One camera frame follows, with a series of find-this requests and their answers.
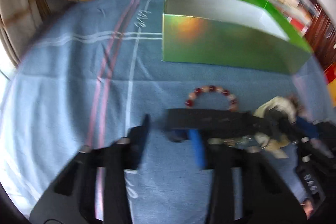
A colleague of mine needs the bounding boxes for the red pink bead bracelet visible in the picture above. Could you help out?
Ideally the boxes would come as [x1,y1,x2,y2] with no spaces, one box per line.
[184,85,239,112]

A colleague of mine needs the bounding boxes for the person's right hand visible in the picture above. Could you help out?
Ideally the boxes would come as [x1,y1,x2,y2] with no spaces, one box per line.
[301,198,314,219]

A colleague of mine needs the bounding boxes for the yellow red bag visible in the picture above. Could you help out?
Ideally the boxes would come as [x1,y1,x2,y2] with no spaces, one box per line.
[324,63,336,107]

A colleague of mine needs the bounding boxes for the green holographic box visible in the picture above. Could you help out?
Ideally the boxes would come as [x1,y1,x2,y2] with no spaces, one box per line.
[162,0,313,75]

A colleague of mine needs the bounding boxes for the dark red wooden headboard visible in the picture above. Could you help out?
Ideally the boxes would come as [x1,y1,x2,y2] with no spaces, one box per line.
[304,0,335,71]

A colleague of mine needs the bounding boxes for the blue striped bed sheet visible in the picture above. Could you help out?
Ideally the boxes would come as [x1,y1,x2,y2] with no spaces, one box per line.
[1,0,335,223]

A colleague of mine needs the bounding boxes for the beige curtain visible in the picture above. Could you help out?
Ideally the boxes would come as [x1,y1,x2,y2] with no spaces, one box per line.
[0,0,42,66]

